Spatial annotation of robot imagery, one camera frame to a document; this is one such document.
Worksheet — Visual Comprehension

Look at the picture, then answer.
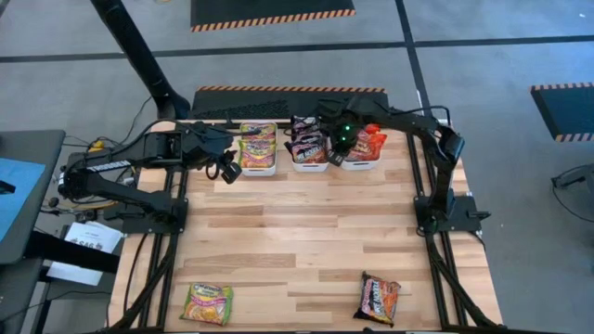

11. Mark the blue sheet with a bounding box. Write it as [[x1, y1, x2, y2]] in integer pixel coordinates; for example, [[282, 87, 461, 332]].
[[0, 157, 47, 243]]

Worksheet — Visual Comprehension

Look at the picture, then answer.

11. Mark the pink shrimp ramen packet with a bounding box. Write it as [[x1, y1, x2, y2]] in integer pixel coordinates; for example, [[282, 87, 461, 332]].
[[239, 122, 278, 140]]

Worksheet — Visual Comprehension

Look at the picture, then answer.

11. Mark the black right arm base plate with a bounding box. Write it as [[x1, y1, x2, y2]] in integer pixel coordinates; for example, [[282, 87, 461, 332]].
[[414, 193, 492, 234]]

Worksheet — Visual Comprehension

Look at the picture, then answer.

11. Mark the dark grey desk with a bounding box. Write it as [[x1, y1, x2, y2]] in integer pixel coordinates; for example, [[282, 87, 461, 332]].
[[0, 129, 67, 266]]

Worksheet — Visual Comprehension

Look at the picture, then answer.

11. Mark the white printed paper sheet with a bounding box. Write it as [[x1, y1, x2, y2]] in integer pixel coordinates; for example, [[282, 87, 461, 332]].
[[45, 221, 125, 288]]

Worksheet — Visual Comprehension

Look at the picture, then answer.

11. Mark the black desk beam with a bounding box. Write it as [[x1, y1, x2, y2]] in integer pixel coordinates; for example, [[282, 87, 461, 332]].
[[22, 230, 122, 276]]

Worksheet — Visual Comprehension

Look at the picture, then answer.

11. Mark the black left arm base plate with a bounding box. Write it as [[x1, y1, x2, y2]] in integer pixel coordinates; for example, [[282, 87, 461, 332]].
[[102, 198, 189, 236]]

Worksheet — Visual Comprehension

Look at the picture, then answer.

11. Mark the white plastic bin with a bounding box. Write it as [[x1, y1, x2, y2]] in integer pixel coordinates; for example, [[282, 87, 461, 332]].
[[237, 121, 278, 177], [341, 122, 382, 172], [291, 115, 330, 173]]

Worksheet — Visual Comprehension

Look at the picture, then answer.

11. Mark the black camera stand pole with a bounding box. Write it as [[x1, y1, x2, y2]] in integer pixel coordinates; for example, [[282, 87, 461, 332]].
[[89, 0, 192, 121]]

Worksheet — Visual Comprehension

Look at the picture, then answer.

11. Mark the black hazard-striped floor mat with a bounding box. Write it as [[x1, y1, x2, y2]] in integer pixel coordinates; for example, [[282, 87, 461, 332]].
[[189, 0, 357, 33], [529, 82, 594, 143], [188, 84, 392, 122]]

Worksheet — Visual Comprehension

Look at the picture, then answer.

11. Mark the black aluminium table frame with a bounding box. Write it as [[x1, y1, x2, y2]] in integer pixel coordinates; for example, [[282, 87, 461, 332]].
[[109, 119, 507, 334]]

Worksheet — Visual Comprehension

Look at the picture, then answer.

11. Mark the yellow cable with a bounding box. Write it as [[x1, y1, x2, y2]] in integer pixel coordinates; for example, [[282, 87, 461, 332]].
[[55, 198, 129, 211]]

